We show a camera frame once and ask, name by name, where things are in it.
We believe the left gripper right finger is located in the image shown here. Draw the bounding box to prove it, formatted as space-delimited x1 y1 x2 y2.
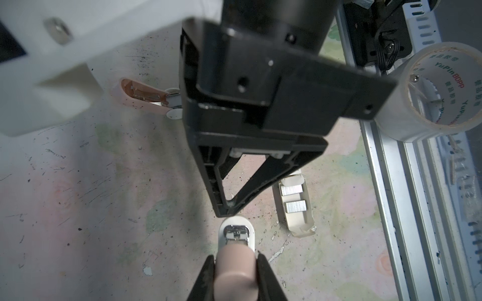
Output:
257 253 287 301

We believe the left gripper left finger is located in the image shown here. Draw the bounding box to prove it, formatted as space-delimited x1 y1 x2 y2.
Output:
187 255 215 301

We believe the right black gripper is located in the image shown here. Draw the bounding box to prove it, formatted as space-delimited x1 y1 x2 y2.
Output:
179 18 396 218

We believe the pink stapler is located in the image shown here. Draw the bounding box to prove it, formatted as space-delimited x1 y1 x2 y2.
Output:
110 78 183 120
213 216 259 300

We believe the white staple box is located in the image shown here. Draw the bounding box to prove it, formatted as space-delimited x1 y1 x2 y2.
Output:
272 169 316 238

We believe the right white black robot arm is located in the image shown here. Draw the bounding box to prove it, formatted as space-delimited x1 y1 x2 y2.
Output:
179 1 396 218

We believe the clear tape roll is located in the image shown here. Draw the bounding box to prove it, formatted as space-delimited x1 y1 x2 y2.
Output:
375 42 481 142

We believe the aluminium front rail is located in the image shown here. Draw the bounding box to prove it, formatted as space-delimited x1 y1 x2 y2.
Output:
334 7 464 301

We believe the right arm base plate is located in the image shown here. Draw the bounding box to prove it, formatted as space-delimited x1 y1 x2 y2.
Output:
343 1 412 71

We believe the white slotted cable duct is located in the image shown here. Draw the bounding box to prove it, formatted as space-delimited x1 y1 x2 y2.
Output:
402 0 482 301

